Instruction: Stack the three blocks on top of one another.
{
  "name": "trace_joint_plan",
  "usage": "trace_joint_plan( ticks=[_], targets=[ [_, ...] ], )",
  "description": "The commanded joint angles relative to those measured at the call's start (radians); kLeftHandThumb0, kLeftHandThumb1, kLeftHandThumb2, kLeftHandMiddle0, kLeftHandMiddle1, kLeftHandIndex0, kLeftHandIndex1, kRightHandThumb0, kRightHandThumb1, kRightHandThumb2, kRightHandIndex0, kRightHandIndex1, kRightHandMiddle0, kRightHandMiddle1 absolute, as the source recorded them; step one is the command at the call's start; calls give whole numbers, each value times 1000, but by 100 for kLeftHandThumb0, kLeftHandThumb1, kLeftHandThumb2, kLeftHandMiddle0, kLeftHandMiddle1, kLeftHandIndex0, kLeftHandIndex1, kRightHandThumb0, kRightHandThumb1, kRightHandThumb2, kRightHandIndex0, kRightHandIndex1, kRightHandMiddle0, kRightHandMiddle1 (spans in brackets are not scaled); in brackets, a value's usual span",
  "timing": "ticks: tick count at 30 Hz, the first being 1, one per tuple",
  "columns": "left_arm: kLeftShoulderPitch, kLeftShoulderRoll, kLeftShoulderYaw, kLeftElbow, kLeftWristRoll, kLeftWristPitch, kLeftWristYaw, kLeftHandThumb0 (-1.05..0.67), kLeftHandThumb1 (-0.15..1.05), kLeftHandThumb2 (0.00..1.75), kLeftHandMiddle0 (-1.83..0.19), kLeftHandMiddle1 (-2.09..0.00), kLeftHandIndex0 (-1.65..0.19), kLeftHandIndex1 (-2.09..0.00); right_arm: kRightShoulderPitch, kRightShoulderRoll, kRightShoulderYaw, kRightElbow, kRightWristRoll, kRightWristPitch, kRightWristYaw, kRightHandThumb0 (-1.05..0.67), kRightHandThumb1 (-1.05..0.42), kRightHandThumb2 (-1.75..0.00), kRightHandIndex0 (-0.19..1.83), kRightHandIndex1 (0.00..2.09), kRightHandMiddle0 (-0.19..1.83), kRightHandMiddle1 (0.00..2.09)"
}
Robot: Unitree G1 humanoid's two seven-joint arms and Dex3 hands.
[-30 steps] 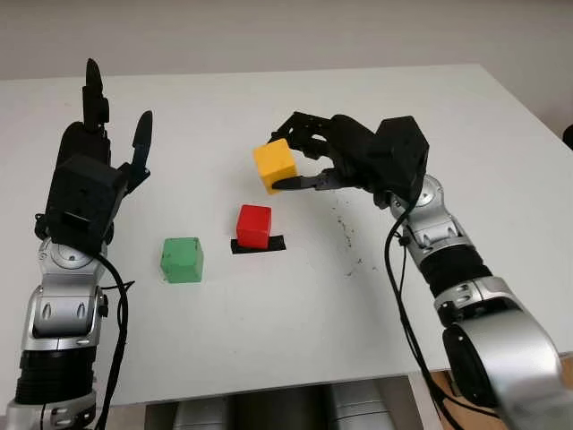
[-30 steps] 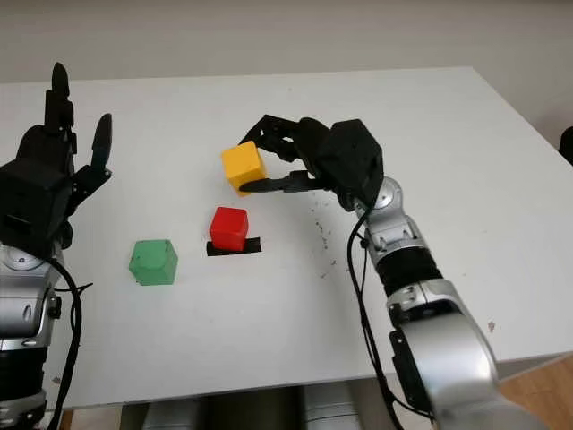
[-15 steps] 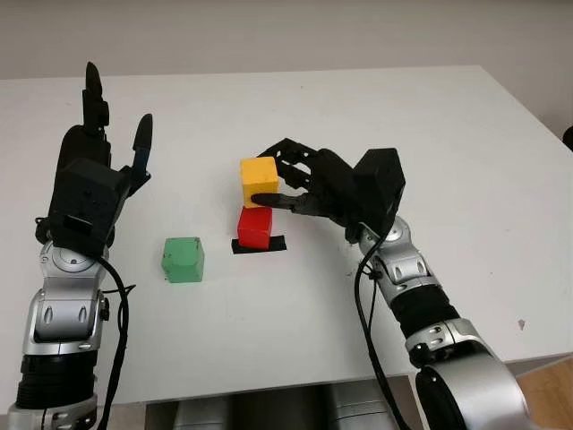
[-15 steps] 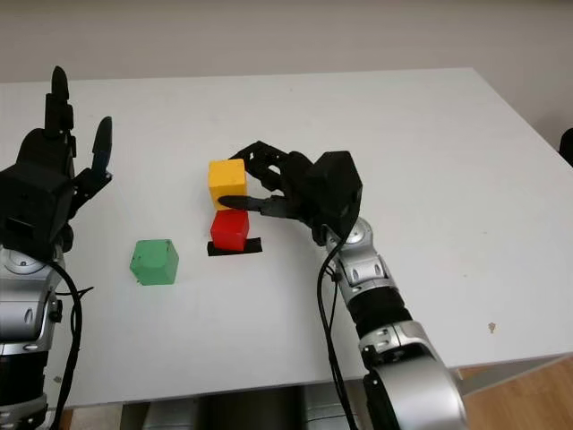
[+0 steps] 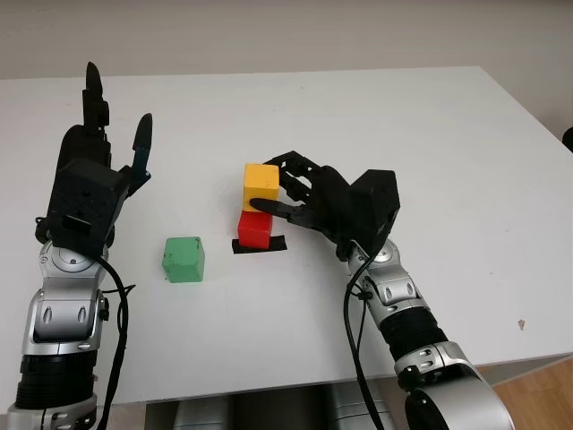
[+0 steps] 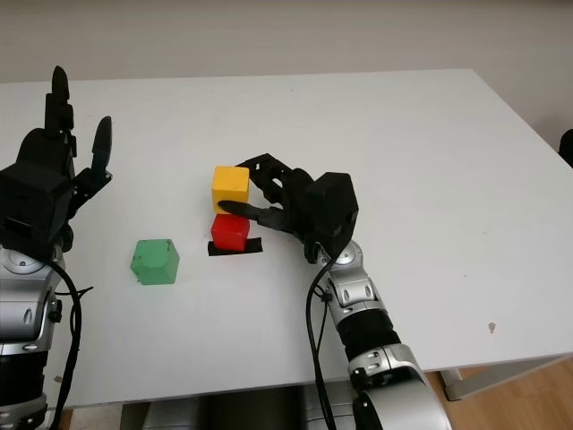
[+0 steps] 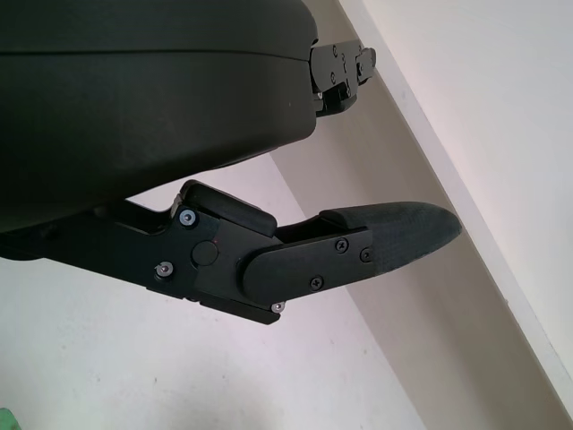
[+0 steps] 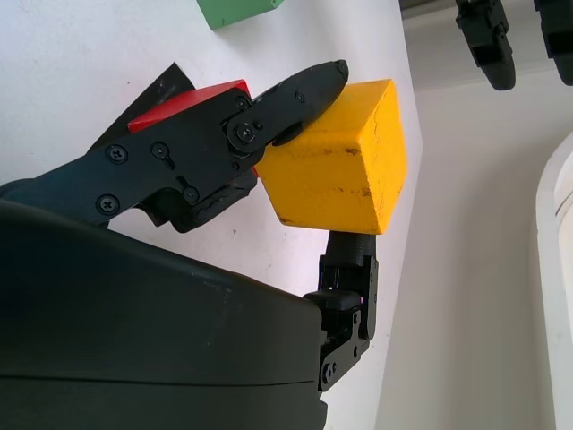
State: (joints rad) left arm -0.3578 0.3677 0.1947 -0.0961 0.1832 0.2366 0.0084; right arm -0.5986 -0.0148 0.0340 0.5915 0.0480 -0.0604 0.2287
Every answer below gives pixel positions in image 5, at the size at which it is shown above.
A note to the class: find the yellow wooden block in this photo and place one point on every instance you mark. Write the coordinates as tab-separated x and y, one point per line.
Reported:
262	183

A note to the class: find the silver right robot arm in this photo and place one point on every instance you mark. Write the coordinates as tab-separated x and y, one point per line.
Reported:
412	322

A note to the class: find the dark object beside table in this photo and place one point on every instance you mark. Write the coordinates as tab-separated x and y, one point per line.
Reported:
568	139

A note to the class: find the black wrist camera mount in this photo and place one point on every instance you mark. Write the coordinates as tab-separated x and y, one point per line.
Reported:
85	201
373	206

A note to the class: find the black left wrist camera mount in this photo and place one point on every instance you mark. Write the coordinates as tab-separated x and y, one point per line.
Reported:
85	201

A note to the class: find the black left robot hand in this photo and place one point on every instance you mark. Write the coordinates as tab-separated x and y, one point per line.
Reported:
82	143

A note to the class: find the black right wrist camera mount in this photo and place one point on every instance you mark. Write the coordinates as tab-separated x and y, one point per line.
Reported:
373	206

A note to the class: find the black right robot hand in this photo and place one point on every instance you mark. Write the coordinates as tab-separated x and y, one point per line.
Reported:
322	197

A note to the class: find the black tape strip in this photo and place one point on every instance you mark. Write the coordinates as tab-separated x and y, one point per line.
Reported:
278	245

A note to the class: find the red wooden block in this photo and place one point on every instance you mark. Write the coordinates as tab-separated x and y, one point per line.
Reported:
253	230

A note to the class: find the grey robot thigh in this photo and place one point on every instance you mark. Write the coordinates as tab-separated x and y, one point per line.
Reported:
353	410
201	414

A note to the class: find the green wooden block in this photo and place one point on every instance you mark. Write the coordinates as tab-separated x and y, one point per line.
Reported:
183	262

